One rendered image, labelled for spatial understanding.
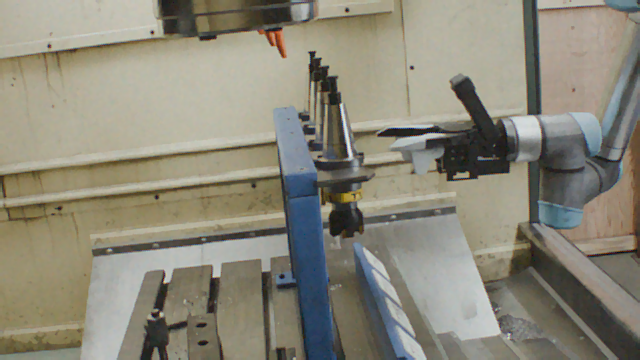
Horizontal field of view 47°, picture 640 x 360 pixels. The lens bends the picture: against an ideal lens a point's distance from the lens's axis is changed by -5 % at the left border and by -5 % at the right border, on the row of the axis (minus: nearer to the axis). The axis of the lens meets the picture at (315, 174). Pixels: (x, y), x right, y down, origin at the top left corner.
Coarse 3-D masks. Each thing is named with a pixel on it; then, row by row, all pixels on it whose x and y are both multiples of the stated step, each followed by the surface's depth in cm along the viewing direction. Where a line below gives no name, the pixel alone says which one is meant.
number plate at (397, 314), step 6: (384, 300) 117; (390, 300) 119; (390, 306) 116; (396, 306) 119; (390, 312) 113; (396, 312) 116; (402, 312) 120; (396, 318) 112; (402, 318) 116; (402, 324) 112; (408, 324) 116; (408, 330) 113; (414, 336) 113
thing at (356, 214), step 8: (328, 216) 100; (336, 216) 98; (344, 216) 98; (352, 216) 98; (360, 216) 99; (336, 224) 98; (344, 224) 98; (352, 224) 98; (360, 224) 99; (336, 232) 99; (344, 232) 98; (352, 232) 98; (360, 232) 99
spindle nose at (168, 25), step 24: (168, 0) 66; (192, 0) 64; (216, 0) 64; (240, 0) 64; (264, 0) 64; (288, 0) 66; (312, 0) 68; (168, 24) 67; (192, 24) 65; (216, 24) 65; (240, 24) 65; (264, 24) 65; (288, 24) 67
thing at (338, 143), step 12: (336, 108) 95; (324, 120) 96; (336, 120) 95; (348, 120) 96; (324, 132) 96; (336, 132) 95; (348, 132) 96; (324, 144) 96; (336, 144) 95; (348, 144) 96; (324, 156) 97; (336, 156) 96; (348, 156) 96
